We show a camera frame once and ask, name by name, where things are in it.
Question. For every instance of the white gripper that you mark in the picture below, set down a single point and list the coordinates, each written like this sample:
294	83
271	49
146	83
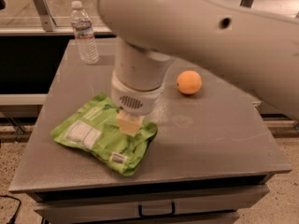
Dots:
135	100

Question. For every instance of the green rice chip bag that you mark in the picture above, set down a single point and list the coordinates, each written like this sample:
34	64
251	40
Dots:
94	129

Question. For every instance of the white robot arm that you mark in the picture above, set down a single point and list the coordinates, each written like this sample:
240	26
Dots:
256	51

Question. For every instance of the orange fruit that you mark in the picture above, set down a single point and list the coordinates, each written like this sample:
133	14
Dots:
189	82

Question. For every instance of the grey drawer cabinet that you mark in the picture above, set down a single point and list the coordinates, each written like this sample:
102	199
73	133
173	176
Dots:
214	200

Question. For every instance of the clear plastic water bottle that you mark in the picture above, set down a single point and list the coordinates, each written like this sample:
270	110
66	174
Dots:
84	34

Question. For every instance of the black drawer handle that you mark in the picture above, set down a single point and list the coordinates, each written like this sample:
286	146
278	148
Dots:
149	210

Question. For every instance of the left metal railing bracket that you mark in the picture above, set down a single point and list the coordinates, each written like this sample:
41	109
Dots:
46	19

